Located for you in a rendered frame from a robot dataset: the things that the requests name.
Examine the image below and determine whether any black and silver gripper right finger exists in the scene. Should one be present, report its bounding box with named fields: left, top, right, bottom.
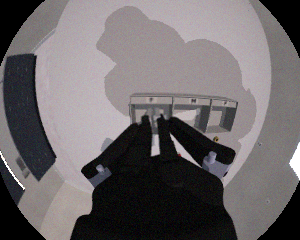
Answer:
left=155, top=107, right=236, bottom=191

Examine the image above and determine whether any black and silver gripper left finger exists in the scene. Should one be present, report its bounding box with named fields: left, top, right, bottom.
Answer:
left=81, top=108, right=153, bottom=194

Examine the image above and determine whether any grey three-compartment tray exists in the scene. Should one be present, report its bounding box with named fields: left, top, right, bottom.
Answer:
left=129, top=93, right=239, bottom=135

